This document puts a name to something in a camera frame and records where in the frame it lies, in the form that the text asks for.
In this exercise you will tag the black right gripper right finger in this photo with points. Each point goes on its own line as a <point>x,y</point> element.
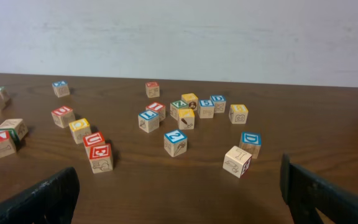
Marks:
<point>307,194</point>

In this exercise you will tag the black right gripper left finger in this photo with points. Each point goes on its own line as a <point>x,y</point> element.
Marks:
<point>52,200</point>

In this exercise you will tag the red E block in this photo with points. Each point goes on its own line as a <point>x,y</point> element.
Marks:
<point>100,158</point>

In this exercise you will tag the red U block lower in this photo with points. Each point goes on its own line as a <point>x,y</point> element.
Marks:
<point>91,140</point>

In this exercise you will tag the red u block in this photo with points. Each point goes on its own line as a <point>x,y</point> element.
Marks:
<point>63,116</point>
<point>91,140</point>

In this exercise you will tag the blue D block right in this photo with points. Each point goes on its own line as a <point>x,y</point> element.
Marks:
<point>251,142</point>

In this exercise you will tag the blue d block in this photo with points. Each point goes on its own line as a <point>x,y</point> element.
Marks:
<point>219,103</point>
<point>251,142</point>

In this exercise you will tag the plain white block right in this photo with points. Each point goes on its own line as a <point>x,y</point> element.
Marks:
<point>237,161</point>

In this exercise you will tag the yellow block centre lower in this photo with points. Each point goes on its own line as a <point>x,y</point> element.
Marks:
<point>79,129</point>

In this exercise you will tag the red A block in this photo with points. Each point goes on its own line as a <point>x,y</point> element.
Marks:
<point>7,146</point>

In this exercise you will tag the red U block upper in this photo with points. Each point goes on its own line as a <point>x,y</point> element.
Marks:
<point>63,116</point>

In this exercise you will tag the yellow 8 block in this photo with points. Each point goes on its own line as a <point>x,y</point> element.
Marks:
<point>238,114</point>

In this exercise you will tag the blue X block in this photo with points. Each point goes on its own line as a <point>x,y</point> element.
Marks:
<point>61,88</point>

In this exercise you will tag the green F block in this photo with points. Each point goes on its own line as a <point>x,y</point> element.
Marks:
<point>4,95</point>

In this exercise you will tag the blue L block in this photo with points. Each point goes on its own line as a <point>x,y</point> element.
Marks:
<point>148,121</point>

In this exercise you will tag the blue D block upper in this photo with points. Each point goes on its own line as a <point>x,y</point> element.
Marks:
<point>219,103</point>

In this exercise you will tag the blue 5 block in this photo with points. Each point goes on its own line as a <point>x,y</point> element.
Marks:
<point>206,109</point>

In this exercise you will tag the blue 2 block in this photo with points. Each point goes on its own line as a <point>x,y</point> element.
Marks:
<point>175,143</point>

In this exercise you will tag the red I block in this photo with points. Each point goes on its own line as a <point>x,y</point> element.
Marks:
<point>158,108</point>

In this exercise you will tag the yellow block under Z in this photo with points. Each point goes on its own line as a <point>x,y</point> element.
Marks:
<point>186,119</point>

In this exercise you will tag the yellow block above Z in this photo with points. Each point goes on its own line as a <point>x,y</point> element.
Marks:
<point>191,99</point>

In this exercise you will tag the red block top right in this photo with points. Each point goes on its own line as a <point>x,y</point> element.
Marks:
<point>152,89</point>

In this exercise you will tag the green Z block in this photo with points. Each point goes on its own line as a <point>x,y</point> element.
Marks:
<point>177,105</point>

